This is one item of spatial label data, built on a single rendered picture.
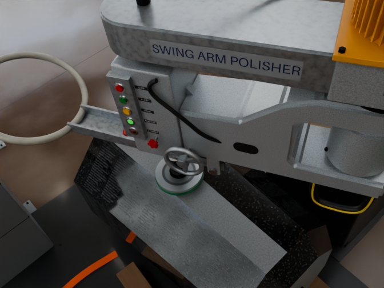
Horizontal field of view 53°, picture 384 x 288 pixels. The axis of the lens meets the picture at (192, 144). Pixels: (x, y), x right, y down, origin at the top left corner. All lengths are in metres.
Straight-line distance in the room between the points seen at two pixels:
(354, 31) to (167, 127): 0.64
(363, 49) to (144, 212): 1.24
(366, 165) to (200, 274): 0.83
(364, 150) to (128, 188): 1.12
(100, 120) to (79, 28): 2.80
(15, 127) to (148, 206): 1.98
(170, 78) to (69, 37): 3.26
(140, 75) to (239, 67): 0.31
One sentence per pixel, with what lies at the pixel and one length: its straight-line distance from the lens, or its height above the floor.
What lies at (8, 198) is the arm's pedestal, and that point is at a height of 0.63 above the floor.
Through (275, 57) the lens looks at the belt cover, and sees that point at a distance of 0.95.
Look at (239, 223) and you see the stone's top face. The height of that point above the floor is 0.82.
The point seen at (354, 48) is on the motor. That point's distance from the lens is 0.92.
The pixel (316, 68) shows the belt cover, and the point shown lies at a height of 1.65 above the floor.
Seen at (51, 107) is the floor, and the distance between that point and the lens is 3.56.
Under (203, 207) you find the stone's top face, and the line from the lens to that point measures 1.65.
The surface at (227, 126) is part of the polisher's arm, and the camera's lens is 1.19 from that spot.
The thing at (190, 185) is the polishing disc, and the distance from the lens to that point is 1.64.
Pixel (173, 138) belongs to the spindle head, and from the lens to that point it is 1.32.
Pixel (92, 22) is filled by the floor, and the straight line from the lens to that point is 4.47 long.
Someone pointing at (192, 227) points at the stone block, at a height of 0.78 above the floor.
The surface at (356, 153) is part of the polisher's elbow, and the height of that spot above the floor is 1.36.
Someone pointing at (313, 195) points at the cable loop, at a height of 0.97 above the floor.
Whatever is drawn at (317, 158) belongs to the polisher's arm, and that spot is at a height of 1.24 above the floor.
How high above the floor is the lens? 2.25
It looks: 50 degrees down
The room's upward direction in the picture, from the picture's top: 8 degrees counter-clockwise
